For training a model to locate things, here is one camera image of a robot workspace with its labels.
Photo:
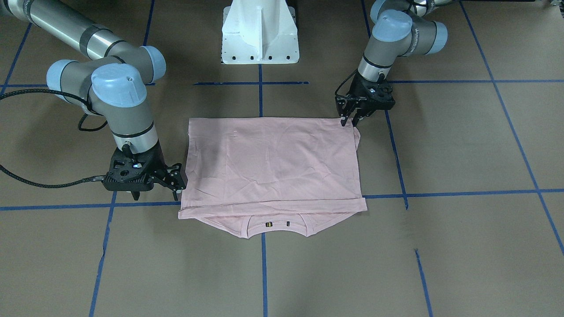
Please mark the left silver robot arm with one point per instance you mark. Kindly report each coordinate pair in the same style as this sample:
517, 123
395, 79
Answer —
400, 30

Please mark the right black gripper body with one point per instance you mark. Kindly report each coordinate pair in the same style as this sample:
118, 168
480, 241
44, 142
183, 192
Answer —
157, 163

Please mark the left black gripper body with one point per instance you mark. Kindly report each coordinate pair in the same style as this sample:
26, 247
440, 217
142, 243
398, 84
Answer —
358, 94

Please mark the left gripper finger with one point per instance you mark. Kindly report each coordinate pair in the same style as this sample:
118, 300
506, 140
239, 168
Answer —
359, 115
345, 107

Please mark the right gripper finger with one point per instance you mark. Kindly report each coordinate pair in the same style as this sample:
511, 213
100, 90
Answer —
174, 178

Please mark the pink Snoopy t-shirt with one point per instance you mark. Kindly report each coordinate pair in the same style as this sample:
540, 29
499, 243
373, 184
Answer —
248, 176

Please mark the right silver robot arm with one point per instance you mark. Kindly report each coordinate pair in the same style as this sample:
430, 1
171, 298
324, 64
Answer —
112, 84

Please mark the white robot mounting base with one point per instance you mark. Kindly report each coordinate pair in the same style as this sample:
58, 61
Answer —
260, 32

